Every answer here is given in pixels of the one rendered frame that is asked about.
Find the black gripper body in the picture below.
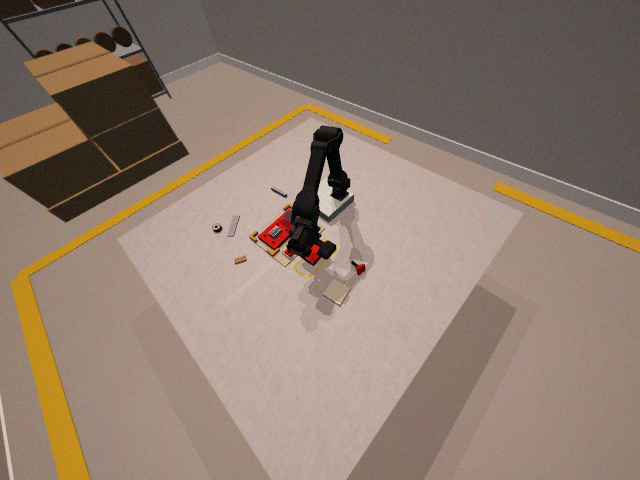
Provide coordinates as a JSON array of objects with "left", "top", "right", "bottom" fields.
[{"left": 288, "top": 225, "right": 336, "bottom": 260}]

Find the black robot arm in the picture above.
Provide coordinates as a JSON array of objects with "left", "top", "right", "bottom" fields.
[{"left": 288, "top": 126, "right": 350, "bottom": 258}]

